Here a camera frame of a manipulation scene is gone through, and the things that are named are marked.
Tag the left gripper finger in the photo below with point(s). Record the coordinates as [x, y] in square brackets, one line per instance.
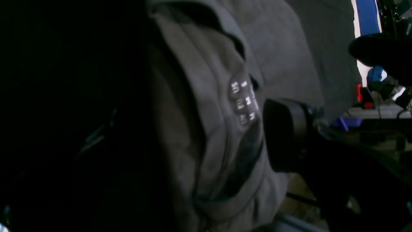
[357, 188]

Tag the grey T-shirt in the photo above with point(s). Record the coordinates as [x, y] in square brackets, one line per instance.
[213, 64]

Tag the black table cloth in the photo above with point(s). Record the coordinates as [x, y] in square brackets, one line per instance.
[78, 146]

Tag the red black clamp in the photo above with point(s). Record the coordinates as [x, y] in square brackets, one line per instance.
[365, 99]

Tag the blue plastic mount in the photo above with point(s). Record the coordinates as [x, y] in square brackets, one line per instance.
[366, 17]

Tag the blue clamp on frame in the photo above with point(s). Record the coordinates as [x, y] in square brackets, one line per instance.
[345, 123]

